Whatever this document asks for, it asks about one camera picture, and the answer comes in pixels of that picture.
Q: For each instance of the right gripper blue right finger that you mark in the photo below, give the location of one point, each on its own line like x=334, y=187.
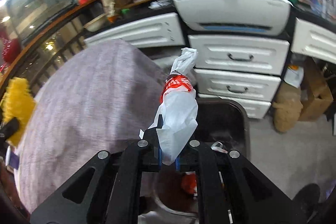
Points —
x=231, y=189

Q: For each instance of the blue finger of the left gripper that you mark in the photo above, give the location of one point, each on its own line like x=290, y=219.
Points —
x=9, y=129

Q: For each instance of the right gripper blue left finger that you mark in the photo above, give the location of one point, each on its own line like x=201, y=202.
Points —
x=106, y=189

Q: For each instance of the yellow foam net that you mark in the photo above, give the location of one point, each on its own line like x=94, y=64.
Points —
x=17, y=102

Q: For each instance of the white red printed plastic bag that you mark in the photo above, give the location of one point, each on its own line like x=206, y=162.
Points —
x=175, y=119

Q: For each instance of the brown trash bin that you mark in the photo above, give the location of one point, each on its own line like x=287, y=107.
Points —
x=223, y=125

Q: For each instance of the wooden railing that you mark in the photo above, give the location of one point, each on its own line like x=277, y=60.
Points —
x=51, y=26

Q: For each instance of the purple grey tablecloth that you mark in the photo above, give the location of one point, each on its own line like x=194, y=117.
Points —
x=98, y=100

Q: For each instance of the burlap sack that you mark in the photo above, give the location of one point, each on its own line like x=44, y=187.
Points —
x=287, y=107

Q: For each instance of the white drawer cabinet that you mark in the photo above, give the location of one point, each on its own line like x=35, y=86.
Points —
x=245, y=69

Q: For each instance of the brown cardboard box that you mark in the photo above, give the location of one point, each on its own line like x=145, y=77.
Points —
x=316, y=96

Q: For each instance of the white paper bag under desk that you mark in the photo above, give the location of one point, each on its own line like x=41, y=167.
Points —
x=294, y=75

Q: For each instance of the beige bowl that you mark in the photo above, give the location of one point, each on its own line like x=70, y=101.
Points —
x=96, y=23

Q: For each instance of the white right desk drawer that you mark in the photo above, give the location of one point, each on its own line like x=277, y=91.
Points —
x=312, y=40

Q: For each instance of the white desk drawer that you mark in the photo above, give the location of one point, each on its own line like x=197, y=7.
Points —
x=312, y=40
x=155, y=31

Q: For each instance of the white left desk drawer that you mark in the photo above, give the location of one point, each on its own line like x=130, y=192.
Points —
x=155, y=31

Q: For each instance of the white printer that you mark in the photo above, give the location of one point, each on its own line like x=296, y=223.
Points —
x=262, y=17

